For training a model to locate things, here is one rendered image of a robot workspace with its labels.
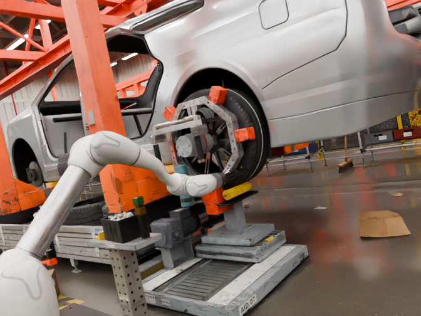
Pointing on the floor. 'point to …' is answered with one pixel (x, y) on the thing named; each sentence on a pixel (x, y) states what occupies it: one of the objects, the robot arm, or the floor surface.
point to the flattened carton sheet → (381, 224)
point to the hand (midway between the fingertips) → (237, 172)
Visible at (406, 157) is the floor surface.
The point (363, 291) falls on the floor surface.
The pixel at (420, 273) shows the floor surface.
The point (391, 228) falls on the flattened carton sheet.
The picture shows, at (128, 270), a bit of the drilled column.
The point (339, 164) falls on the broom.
